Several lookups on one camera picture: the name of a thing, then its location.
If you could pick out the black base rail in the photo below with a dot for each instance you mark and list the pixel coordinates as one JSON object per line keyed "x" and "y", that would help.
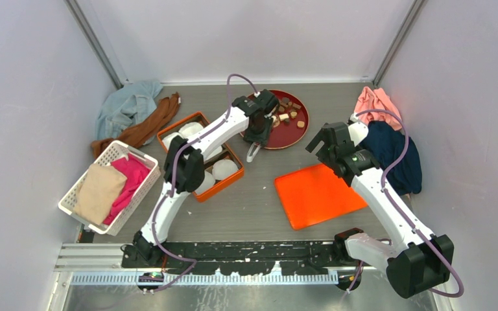
{"x": 242, "y": 258}

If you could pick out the pink cloth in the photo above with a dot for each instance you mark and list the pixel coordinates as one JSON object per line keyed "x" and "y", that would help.
{"x": 377, "y": 99}

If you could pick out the light blue cloth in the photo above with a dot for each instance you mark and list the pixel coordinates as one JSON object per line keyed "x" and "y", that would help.
{"x": 126, "y": 107}

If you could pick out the beige cloth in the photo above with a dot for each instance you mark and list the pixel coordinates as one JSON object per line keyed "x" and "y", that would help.
{"x": 101, "y": 187}

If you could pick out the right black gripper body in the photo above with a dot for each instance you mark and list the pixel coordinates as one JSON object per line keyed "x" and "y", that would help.
{"x": 325, "y": 155}

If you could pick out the white paper cup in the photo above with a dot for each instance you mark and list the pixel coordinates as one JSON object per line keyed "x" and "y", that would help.
{"x": 190, "y": 129}
{"x": 207, "y": 183}
{"x": 223, "y": 169}
{"x": 168, "y": 139}

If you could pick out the orange compartment box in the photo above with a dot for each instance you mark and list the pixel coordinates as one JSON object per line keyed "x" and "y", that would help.
{"x": 225, "y": 153}

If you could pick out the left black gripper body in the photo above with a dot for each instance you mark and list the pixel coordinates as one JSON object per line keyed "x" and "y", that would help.
{"x": 259, "y": 135}

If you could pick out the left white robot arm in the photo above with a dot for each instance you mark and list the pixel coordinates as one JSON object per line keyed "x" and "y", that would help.
{"x": 185, "y": 164}

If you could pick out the navy blue cloth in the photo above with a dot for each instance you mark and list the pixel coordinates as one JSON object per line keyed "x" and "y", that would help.
{"x": 386, "y": 145}

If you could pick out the red round plate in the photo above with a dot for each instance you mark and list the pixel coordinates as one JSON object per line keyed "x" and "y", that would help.
{"x": 285, "y": 132}

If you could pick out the orange box lid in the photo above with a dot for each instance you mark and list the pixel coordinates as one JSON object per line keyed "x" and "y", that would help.
{"x": 313, "y": 195}

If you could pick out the magenta cloth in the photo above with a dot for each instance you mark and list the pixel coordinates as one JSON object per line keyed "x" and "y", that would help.
{"x": 135, "y": 172}

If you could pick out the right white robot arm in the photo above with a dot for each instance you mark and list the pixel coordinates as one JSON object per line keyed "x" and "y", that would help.
{"x": 416, "y": 260}

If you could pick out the brown cloth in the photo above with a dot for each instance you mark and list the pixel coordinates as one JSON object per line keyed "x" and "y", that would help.
{"x": 137, "y": 135}

